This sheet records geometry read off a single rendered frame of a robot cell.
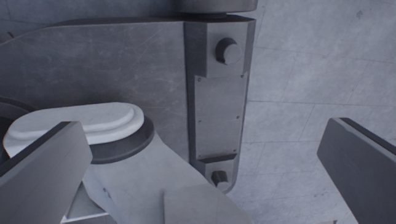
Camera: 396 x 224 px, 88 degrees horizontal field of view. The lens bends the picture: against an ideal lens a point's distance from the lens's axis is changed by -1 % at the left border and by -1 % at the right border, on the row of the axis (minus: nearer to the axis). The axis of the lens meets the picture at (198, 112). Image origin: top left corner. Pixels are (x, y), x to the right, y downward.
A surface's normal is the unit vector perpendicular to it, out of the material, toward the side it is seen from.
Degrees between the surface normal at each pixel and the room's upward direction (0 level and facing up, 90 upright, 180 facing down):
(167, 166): 90
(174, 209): 115
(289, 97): 0
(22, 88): 0
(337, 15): 0
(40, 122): 90
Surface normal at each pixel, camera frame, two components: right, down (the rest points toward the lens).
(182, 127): 0.21, 0.48
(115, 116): -0.01, -0.87
